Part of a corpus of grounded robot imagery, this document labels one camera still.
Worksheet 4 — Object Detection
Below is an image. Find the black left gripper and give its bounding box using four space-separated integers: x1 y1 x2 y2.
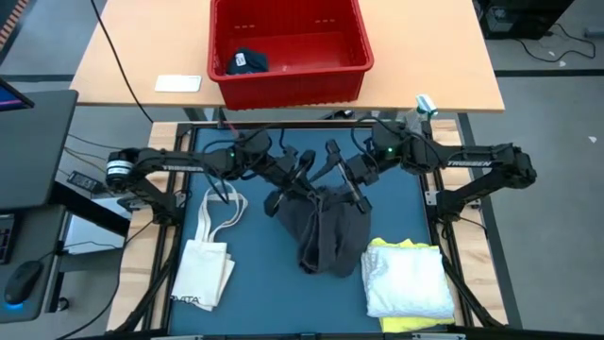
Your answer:
261 146 317 218

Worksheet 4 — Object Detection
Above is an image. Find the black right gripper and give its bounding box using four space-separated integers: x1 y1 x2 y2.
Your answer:
324 139 378 214

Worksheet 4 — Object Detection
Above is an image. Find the dark grey garment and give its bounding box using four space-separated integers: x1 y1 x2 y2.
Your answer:
275 181 374 279

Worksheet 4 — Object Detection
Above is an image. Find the white lace garment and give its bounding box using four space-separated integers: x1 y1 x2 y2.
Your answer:
361 244 456 320

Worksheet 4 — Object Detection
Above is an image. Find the yellow shirt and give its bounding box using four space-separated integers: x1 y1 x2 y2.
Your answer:
369 237 450 334

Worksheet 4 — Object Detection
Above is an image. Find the red plastic laundry basket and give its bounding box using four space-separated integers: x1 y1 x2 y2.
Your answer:
207 0 376 111

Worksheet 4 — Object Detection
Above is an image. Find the clear plastic spray bottle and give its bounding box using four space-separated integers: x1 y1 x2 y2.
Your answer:
405 93 439 136

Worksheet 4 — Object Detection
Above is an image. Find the blue table mat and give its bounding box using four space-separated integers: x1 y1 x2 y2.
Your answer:
169 127 448 334

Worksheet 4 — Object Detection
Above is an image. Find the navy garment with white tag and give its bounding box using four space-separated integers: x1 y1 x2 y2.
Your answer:
226 46 270 76

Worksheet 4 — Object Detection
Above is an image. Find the cream canvas tote bag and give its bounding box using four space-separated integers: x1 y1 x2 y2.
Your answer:
171 180 249 312

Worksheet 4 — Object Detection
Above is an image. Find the white card on desk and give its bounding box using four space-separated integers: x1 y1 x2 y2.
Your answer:
154 74 203 94

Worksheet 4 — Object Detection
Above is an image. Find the light wooden desk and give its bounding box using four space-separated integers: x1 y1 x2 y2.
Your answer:
69 0 506 114

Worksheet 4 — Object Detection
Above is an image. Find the white flat panel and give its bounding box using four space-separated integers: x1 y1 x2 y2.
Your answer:
62 195 134 256

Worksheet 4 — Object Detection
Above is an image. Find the black power adapter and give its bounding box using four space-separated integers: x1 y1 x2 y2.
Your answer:
67 170 104 195

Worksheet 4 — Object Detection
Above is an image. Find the black computer tower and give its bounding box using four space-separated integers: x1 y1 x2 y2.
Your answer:
476 0 576 42

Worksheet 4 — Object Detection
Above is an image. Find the black computer monitor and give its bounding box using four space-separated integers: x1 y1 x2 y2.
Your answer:
0 77 80 213

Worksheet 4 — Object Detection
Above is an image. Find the black side desk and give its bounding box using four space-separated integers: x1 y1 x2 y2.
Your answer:
0 205 67 325

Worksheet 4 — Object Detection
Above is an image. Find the black computer mouse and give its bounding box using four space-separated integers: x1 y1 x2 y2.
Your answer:
3 260 44 306

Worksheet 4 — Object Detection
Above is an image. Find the black keyboard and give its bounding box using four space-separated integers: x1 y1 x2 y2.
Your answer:
0 214 18 265

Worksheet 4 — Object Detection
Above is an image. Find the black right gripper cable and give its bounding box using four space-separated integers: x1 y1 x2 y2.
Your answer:
351 115 410 157

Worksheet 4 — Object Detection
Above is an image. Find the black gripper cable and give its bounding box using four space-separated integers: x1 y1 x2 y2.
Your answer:
201 123 290 205
351 115 410 157

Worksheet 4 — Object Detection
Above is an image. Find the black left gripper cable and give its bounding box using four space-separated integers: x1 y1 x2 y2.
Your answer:
201 123 290 205

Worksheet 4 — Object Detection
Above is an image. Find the black aluminium table frame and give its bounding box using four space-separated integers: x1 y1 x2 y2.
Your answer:
107 120 509 340

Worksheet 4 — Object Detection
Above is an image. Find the long black desk cable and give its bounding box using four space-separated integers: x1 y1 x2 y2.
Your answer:
89 0 155 124

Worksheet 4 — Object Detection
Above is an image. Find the black floor cable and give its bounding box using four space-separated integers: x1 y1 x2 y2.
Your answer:
512 23 596 64

